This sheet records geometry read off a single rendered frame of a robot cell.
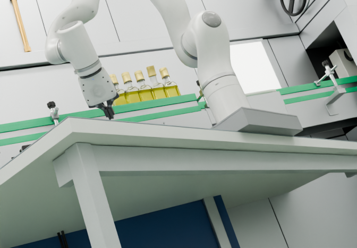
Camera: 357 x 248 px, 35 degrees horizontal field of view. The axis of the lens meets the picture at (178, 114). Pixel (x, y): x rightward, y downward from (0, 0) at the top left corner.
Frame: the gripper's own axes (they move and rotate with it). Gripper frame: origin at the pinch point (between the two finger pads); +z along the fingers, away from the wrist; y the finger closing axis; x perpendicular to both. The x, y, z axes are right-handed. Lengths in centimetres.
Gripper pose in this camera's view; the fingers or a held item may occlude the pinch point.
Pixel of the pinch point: (109, 112)
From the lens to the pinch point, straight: 189.4
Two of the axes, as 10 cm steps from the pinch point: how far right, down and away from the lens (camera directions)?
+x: -1.1, -4.1, 9.1
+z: 3.4, 8.4, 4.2
